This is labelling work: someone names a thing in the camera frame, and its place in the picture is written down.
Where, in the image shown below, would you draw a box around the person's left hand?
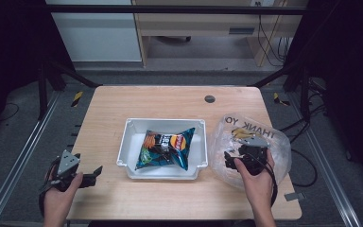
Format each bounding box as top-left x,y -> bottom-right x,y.
43,166 -> 85,219

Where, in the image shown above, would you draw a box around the black horizontal frame bar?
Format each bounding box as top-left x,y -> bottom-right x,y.
43,4 -> 308,16

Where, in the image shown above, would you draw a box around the white cabinet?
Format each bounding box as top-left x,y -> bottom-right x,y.
44,0 -> 143,63

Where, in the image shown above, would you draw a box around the black hanging cables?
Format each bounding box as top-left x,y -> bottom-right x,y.
255,1 -> 293,68

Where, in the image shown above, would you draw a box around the black chair base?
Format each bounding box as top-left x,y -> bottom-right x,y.
153,35 -> 193,44

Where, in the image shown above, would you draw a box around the person's right hand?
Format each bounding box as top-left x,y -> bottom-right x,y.
233,148 -> 276,206

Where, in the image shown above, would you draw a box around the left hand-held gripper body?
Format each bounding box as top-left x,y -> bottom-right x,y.
46,148 -> 93,192

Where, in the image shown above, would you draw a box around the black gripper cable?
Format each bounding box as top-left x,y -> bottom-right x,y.
251,152 -> 279,208
37,156 -> 62,217

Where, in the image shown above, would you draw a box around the small grey flat piece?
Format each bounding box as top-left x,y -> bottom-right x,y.
284,191 -> 306,202

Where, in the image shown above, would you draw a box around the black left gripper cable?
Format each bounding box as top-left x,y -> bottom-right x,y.
37,156 -> 62,217

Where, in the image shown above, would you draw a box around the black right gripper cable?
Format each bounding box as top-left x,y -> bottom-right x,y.
251,152 -> 279,208

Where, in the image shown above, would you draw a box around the thin black floor cable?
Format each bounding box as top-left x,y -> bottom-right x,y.
0,101 -> 21,123

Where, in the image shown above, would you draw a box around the aluminium floor rail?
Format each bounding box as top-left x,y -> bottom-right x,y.
286,92 -> 363,227
0,90 -> 62,227

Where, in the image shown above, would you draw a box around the black metal stand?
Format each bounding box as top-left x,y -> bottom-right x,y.
37,59 -> 101,121
251,61 -> 314,123

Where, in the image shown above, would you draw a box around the dark blue chips bag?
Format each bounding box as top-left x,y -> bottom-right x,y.
134,127 -> 197,172

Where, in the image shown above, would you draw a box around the white plastic bin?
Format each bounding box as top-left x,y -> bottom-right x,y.
116,117 -> 209,181

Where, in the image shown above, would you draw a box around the clear plastic bag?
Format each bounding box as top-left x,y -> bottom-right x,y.
207,113 -> 293,191

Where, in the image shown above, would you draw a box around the light wooden desk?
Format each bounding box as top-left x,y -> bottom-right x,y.
131,0 -> 310,68

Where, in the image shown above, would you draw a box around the black floor cables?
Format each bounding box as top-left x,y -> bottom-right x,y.
278,77 -> 330,188

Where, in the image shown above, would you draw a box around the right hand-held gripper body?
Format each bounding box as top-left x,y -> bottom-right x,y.
236,135 -> 270,177

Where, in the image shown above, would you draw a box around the yellow snack packet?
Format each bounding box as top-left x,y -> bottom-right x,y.
231,127 -> 257,140

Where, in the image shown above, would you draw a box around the yellow black floor tape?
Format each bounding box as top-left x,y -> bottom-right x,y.
271,92 -> 291,108
70,90 -> 85,109

